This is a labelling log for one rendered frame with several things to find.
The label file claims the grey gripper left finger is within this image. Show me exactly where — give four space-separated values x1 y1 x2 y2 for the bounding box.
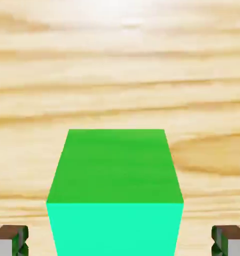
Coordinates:
0 224 30 256

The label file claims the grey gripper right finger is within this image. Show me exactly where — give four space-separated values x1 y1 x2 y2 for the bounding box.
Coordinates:
211 225 240 256

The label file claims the small green cube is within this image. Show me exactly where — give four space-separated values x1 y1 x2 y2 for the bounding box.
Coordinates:
45 128 185 256

